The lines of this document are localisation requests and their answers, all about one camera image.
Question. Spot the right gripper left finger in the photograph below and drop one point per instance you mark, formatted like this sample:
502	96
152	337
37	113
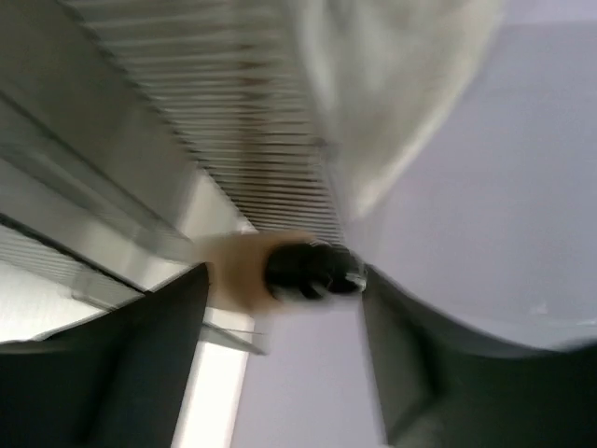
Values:
117	380

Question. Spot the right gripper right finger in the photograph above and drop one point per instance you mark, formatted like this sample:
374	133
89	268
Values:
442	383

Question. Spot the foundation bottle black pump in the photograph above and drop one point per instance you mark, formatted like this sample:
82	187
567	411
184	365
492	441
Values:
259	273

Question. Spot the clear acrylic makeup organizer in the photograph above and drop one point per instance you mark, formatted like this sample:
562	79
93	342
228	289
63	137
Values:
131	129

